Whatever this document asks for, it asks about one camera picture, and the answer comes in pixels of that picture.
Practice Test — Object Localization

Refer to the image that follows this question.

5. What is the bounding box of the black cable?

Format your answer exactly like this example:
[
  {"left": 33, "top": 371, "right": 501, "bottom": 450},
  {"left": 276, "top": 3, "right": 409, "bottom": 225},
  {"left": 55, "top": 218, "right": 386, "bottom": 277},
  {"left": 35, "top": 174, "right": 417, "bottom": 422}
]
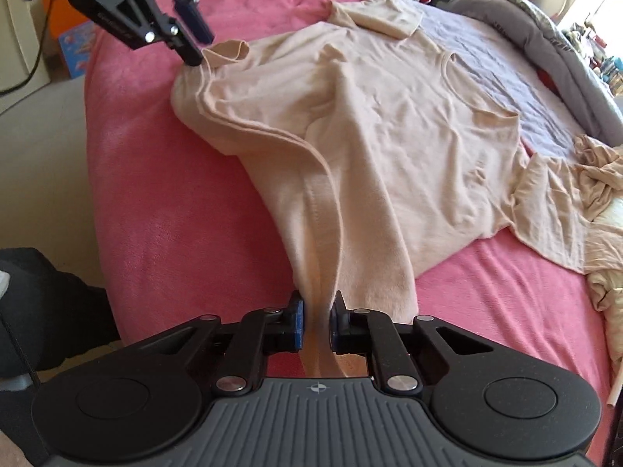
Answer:
[
  {"left": 0, "top": 302, "right": 42, "bottom": 390},
  {"left": 0, "top": 0, "right": 52, "bottom": 98}
]

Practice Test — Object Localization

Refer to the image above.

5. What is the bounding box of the pink blanket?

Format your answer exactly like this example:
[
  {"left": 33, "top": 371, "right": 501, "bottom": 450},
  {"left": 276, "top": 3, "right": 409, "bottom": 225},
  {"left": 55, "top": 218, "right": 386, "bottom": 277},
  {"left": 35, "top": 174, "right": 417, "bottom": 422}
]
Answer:
[{"left": 84, "top": 0, "right": 616, "bottom": 467}]

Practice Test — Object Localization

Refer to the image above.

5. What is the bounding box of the grey patterned quilt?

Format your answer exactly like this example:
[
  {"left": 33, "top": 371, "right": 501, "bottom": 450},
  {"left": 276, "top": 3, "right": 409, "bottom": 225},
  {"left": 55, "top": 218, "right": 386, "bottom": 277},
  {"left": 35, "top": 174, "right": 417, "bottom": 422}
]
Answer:
[{"left": 445, "top": 0, "right": 623, "bottom": 147}]

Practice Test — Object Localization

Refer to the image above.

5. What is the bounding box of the pile of beige clothes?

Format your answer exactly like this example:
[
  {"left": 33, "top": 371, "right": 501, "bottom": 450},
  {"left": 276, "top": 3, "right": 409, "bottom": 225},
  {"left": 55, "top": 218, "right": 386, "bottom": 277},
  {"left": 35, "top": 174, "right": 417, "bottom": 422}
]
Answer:
[{"left": 586, "top": 204, "right": 623, "bottom": 332}]

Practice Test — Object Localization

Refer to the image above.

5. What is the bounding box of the beige shirt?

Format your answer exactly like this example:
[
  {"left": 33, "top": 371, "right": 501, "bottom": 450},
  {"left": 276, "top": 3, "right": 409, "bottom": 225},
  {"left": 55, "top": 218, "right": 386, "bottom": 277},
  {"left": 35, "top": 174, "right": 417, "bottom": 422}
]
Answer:
[{"left": 171, "top": 0, "right": 592, "bottom": 380}]

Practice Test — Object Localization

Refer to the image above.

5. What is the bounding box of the red cloth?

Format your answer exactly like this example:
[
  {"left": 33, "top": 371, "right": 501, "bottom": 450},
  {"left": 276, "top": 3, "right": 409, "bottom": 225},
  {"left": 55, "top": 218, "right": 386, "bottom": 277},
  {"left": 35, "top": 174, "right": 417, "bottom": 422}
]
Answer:
[{"left": 535, "top": 67, "right": 565, "bottom": 95}]

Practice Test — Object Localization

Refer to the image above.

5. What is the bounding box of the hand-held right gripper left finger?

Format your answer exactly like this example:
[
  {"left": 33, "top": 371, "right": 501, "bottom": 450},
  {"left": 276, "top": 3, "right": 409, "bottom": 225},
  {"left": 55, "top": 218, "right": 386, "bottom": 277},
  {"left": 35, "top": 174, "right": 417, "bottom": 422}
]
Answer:
[{"left": 121, "top": 291, "right": 306, "bottom": 396}]

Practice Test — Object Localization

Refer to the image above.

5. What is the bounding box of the row of windowsill trinkets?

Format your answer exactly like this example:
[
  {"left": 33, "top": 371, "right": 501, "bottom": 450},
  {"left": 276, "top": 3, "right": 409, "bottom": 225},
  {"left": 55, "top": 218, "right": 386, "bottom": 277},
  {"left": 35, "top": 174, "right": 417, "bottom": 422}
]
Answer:
[{"left": 560, "top": 22, "right": 623, "bottom": 98}]

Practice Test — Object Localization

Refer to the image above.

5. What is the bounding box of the colourful printed box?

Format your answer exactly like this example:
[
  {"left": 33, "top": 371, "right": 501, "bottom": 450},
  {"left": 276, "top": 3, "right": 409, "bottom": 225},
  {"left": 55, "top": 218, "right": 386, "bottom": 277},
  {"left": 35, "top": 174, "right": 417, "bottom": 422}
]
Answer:
[{"left": 57, "top": 25, "right": 102, "bottom": 79}]

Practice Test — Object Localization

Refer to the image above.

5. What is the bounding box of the white cabinet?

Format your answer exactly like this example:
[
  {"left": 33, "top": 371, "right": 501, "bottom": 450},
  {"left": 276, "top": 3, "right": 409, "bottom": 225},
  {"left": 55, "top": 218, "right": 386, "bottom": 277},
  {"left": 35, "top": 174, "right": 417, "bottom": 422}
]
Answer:
[{"left": 0, "top": 0, "right": 52, "bottom": 95}]

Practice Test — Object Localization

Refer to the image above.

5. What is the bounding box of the lavender bed sheet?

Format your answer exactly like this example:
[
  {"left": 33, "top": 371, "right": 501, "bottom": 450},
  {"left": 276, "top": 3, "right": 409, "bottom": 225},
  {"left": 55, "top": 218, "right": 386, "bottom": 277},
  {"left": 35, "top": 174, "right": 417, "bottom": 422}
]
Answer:
[{"left": 370, "top": 0, "right": 609, "bottom": 166}]

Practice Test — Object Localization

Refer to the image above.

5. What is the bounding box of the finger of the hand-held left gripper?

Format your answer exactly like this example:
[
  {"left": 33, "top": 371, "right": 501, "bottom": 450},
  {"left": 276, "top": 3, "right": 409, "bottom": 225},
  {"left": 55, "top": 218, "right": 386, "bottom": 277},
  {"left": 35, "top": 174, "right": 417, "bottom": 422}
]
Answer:
[
  {"left": 89, "top": 0, "right": 204, "bottom": 68},
  {"left": 146, "top": 0, "right": 216, "bottom": 44}
]

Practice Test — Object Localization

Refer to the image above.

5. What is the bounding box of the orange box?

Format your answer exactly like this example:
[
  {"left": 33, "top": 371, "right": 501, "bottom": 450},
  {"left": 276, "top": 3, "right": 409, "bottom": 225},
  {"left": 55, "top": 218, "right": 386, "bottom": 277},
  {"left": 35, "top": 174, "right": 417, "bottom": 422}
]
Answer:
[{"left": 43, "top": 0, "right": 98, "bottom": 40}]

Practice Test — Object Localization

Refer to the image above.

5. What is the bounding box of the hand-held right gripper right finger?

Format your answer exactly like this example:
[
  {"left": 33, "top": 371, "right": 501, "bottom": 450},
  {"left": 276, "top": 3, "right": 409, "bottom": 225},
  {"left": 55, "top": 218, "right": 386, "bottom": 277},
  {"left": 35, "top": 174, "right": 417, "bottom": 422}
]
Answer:
[{"left": 329, "top": 291, "right": 495, "bottom": 395}]

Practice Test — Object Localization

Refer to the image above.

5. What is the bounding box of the white plastic tube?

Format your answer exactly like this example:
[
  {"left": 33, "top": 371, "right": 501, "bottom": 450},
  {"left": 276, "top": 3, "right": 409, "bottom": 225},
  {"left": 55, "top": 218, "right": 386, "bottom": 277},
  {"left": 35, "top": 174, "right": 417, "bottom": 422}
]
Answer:
[{"left": 605, "top": 350, "right": 623, "bottom": 409}]

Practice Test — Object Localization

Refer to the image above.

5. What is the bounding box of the person's leg in black pants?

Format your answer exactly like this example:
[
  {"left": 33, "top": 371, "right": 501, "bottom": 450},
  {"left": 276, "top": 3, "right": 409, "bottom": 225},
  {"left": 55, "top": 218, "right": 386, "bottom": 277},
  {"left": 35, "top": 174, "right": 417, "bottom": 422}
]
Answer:
[{"left": 0, "top": 247, "right": 122, "bottom": 380}]

